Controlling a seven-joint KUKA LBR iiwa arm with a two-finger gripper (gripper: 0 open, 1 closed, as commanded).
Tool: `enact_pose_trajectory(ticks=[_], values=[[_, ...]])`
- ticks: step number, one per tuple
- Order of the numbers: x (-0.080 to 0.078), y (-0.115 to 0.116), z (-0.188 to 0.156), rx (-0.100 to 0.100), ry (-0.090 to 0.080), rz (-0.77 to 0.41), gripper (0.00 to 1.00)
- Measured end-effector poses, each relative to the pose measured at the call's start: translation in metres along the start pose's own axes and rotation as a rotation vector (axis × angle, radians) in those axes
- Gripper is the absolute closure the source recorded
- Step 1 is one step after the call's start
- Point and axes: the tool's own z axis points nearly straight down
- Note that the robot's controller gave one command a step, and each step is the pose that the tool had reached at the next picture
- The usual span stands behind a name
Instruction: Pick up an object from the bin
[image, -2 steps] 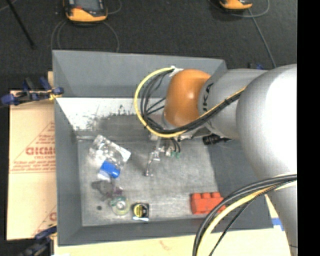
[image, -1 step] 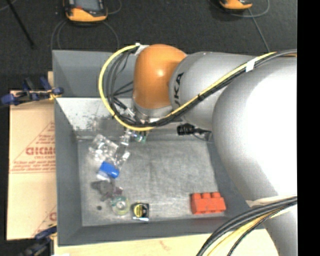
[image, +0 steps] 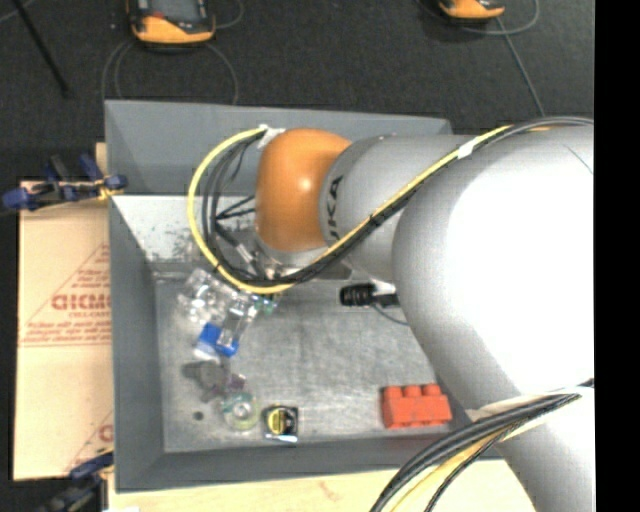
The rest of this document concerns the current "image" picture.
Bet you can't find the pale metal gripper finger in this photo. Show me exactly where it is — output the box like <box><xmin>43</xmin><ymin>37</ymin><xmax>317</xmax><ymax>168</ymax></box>
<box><xmin>191</xmin><ymin>280</ymin><xmax>229</xmax><ymax>321</ymax></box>
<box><xmin>217</xmin><ymin>301</ymin><xmax>253</xmax><ymax>352</ymax></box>

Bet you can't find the clear plastic bottle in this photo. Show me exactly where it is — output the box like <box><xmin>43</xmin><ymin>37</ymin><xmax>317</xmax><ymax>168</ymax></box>
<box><xmin>176</xmin><ymin>267</ymin><xmax>232</xmax><ymax>327</ymax></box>

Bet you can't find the blue and white small box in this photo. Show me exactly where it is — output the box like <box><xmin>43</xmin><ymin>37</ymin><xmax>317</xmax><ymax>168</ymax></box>
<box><xmin>193</xmin><ymin>322</ymin><xmax>237</xmax><ymax>361</ymax></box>

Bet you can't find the grey and purple toy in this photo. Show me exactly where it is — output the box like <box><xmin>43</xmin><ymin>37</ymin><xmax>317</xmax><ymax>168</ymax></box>
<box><xmin>182</xmin><ymin>360</ymin><xmax>247</xmax><ymax>403</ymax></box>

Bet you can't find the clear tape roll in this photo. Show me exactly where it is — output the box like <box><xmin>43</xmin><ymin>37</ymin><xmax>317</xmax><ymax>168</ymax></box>
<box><xmin>221</xmin><ymin>391</ymin><xmax>260</xmax><ymax>432</ymax></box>

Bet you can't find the grey metal bin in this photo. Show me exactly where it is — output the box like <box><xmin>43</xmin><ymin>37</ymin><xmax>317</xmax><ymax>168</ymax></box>
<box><xmin>103</xmin><ymin>99</ymin><xmax>503</xmax><ymax>491</ymax></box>

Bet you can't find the yellow and black tape measure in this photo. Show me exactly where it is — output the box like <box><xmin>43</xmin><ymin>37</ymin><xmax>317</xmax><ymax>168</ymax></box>
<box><xmin>261</xmin><ymin>404</ymin><xmax>300</xmax><ymax>444</ymax></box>

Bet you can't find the brown cardboard board red print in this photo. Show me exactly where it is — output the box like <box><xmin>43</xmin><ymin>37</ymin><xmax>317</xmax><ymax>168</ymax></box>
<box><xmin>11</xmin><ymin>141</ymin><xmax>116</xmax><ymax>482</ymax></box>

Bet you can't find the red toy brick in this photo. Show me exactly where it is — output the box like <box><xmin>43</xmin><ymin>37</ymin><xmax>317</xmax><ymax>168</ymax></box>
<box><xmin>379</xmin><ymin>382</ymin><xmax>454</xmax><ymax>430</ymax></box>

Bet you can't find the black cylinder on white bracket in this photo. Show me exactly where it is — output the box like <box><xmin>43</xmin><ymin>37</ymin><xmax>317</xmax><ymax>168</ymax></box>
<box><xmin>338</xmin><ymin>280</ymin><xmax>400</xmax><ymax>309</ymax></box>

